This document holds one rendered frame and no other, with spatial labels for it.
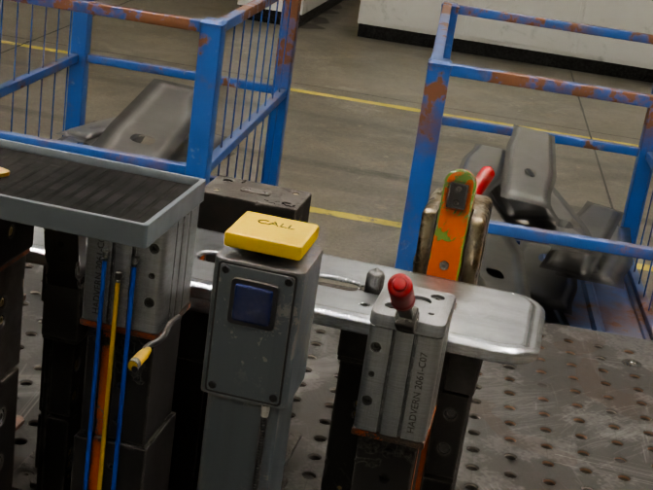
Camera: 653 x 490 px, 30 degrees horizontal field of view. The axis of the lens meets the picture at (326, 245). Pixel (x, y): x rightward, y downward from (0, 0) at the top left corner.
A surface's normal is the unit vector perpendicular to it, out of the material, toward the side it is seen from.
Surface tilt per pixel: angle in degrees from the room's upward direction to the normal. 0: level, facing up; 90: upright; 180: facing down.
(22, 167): 0
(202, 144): 90
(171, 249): 90
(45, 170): 0
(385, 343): 90
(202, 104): 90
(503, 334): 0
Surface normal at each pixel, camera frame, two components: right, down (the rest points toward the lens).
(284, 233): 0.14, -0.94
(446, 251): -0.18, 0.09
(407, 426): -0.22, 0.29
